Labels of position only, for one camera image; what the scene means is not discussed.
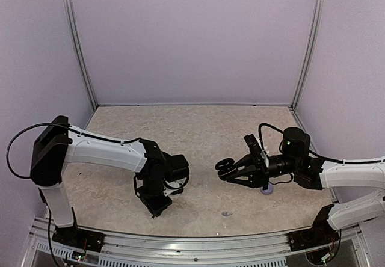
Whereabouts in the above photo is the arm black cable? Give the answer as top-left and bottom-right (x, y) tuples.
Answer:
(5, 123), (142, 180)
(258, 123), (385, 165)

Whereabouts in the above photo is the right aluminium corner post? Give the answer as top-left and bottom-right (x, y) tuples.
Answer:
(291, 0), (324, 112)

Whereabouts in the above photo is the black charging case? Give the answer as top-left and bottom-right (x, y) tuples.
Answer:
(215, 158), (236, 180)

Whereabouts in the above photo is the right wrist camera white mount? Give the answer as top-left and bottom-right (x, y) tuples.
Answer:
(244, 134), (268, 159)

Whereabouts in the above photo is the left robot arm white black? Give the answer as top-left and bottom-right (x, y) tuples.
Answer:
(30, 115), (190, 246)

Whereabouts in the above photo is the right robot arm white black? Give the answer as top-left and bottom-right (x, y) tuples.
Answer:
(215, 127), (384, 245)

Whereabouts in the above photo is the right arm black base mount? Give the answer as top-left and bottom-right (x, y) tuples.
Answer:
(287, 204), (340, 251)

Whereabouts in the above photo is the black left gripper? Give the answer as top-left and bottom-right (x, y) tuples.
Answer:
(137, 176), (173, 217)

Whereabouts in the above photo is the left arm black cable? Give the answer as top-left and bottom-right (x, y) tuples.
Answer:
(5, 123), (142, 180)

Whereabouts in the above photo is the aluminium corner post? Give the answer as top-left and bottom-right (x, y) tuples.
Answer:
(291, 0), (324, 112)
(63, 0), (99, 112)

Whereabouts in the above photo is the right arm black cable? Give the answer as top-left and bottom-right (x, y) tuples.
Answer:
(258, 123), (385, 165)

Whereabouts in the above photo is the purple charging case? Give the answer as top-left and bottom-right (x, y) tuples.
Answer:
(260, 185), (274, 195)

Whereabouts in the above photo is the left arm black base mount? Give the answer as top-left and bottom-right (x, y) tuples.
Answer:
(52, 222), (105, 253)

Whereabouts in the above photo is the aluminium front rail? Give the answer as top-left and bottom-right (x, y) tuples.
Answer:
(16, 218), (371, 266)

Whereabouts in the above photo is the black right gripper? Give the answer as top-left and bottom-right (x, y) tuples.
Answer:
(225, 152), (300, 190)

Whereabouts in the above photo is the left aluminium corner post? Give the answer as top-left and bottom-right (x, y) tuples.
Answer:
(63, 0), (99, 112)

